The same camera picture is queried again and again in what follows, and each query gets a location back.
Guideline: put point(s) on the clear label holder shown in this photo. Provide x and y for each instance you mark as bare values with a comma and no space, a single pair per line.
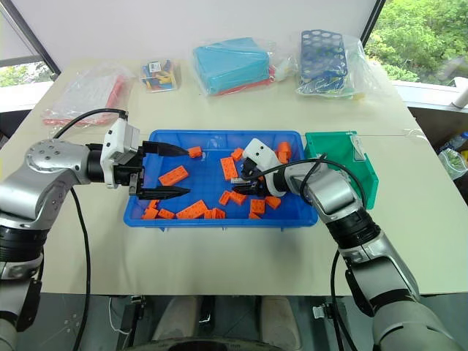
358,148

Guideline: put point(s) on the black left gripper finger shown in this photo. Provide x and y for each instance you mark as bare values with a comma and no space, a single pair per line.
164,193
164,149

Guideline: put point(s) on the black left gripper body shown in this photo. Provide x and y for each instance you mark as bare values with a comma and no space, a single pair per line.
126,170

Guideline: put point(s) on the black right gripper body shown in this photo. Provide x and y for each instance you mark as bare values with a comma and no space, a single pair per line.
260,188

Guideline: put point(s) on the blue tube rack in bag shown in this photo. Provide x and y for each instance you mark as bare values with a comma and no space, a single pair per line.
365,69

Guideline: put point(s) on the plastic bag with red sheets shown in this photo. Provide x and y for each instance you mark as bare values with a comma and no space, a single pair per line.
87,95

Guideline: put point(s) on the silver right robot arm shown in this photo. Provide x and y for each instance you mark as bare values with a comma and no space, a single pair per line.
340,197

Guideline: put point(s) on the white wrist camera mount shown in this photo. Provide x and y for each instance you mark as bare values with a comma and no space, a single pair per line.
118,140
261,151

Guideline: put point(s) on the grey rounded foot shape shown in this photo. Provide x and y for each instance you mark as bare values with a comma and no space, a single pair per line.
175,318
279,321

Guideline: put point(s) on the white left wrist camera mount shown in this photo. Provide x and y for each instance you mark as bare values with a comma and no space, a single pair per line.
118,140

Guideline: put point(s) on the small orange toy brick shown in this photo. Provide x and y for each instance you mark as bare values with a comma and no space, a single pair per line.
273,202
237,154
153,204
283,150
149,214
166,214
257,206
214,213
195,152

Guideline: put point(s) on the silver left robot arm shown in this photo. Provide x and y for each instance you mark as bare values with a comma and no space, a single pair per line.
40,183

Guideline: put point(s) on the blue perforated tube rack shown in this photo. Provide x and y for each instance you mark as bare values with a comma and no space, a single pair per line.
321,62

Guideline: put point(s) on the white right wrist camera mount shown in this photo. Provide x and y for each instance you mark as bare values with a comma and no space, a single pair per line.
261,151

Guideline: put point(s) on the green plastic bin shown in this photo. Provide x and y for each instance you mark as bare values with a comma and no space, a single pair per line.
329,150

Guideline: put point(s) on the teal box in plastic bag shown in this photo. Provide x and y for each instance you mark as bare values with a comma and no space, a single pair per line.
230,66

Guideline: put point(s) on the dark window frame bar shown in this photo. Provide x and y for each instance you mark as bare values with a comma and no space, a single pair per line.
373,20
33,34

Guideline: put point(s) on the white paper roll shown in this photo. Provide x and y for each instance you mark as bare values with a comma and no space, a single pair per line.
461,93

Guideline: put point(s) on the small bag of colourful pieces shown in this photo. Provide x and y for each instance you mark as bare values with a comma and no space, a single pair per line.
161,75

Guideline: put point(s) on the blue plastic bin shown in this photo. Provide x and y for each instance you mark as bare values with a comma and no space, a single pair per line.
204,172

